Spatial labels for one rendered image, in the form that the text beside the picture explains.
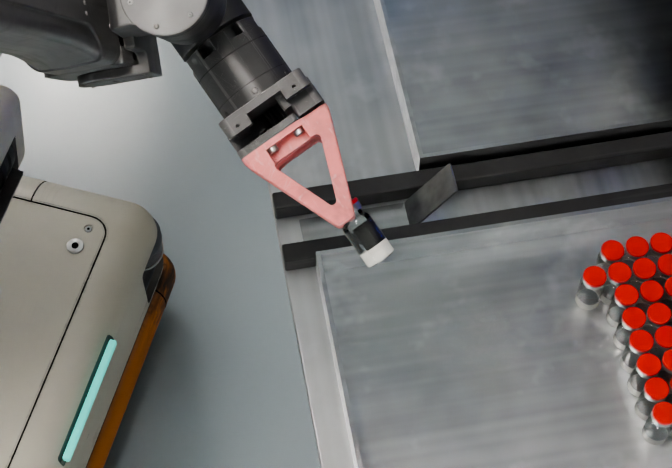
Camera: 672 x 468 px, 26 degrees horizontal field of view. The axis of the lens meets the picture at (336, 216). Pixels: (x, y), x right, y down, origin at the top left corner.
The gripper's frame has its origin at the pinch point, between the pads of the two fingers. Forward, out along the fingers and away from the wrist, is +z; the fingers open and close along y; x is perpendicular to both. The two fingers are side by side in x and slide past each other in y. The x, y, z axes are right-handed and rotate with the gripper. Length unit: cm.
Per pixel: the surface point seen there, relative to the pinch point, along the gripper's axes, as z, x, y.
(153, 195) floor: -28, -23, -139
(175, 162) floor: -31, -17, -143
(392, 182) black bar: -1.5, 5.7, -35.7
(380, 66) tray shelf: -12.1, 11.7, -44.5
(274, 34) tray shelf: -21, 5, -46
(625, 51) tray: 1, 33, -46
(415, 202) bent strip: 1.3, 6.3, -35.4
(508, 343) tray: 16.4, 5.6, -30.1
